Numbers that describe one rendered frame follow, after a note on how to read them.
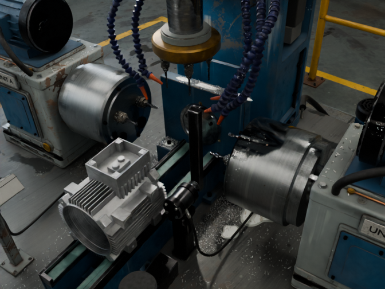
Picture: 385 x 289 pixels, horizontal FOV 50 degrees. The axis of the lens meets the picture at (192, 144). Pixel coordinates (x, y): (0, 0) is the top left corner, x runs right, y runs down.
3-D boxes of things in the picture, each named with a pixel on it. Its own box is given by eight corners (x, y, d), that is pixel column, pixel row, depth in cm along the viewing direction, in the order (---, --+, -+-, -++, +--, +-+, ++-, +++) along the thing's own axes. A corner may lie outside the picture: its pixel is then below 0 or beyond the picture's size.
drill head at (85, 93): (90, 99, 163) (77, 39, 147) (164, 128, 146) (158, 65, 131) (39, 132, 147) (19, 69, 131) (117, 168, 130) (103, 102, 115)
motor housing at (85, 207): (117, 192, 122) (107, 141, 110) (169, 219, 113) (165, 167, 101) (67, 238, 109) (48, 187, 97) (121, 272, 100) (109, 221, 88)
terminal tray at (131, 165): (121, 157, 110) (117, 136, 106) (153, 172, 105) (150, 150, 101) (89, 184, 102) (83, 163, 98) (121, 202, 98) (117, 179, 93)
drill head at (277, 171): (238, 157, 133) (242, 90, 117) (369, 208, 115) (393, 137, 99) (196, 206, 117) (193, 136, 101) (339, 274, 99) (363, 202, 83)
